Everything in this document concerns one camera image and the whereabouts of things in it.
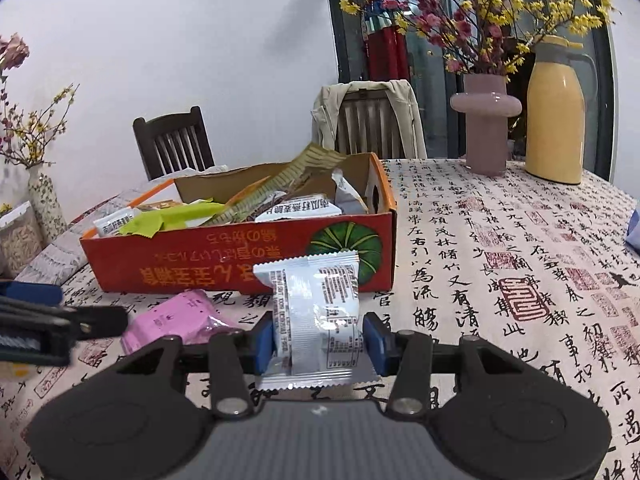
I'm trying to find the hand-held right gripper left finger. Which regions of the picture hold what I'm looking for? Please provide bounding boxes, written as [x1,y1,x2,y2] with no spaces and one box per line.
[114,312,276,420]

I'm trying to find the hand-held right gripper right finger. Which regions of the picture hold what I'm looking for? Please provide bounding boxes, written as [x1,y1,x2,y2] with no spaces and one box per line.
[362,311,526,420]

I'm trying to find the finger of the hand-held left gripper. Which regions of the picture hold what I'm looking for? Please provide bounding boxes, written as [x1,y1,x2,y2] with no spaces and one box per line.
[0,281,63,307]
[0,296,128,367]

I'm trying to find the white snack packet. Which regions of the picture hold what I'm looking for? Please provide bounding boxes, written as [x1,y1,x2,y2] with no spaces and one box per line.
[252,250,377,392]
[93,208,142,238]

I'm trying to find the pink snack packet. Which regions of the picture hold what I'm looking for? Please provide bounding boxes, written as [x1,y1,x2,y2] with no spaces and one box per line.
[121,290,243,353]

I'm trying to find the orange cardboard box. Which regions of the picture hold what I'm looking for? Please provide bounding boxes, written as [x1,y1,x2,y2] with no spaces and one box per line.
[80,152,398,295]

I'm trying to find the silver snack packet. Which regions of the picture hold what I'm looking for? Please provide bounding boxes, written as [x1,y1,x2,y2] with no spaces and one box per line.
[331,169,371,214]

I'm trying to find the green striped snack packet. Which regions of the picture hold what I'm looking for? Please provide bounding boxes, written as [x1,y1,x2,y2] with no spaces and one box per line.
[205,142,347,226]

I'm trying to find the clear bag of snacks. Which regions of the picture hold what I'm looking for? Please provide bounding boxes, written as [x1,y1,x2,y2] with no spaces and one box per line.
[0,201,45,275]

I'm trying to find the white speckled vase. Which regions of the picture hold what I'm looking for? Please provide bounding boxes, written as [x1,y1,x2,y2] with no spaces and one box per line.
[27,165,68,246]

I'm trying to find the lime green snack packet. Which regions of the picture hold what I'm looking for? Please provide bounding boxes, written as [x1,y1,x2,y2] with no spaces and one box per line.
[119,200,227,237]

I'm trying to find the thin yellow flower branches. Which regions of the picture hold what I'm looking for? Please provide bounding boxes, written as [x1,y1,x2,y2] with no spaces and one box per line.
[0,82,81,171]

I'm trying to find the dark wooden chair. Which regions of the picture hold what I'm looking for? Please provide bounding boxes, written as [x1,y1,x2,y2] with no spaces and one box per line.
[132,106,216,181]
[335,90,401,158]

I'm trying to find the chair with beige jacket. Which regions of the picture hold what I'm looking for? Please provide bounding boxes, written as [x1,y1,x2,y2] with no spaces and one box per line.
[311,80,428,161]

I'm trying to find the pink vase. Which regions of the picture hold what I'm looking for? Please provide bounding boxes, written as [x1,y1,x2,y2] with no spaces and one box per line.
[450,73,522,177]

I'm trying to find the pink rose bouquet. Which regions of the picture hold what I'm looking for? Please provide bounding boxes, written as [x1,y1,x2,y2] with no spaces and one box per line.
[0,34,31,81]

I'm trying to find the yellow thermos jug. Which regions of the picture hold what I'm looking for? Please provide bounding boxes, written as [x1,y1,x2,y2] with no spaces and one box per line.
[525,35,598,185]

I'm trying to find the blue plastic bag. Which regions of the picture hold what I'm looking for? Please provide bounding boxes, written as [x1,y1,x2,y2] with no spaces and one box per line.
[625,210,640,256]

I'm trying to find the red blue hanging garment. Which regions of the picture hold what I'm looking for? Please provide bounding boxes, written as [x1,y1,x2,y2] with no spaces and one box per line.
[361,0,411,83]

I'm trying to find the dark framed glass door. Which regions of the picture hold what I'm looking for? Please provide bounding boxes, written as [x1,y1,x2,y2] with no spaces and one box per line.
[322,0,618,181]

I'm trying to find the yellow pink flower branches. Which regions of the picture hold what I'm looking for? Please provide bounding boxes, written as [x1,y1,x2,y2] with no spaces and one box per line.
[340,0,616,76]

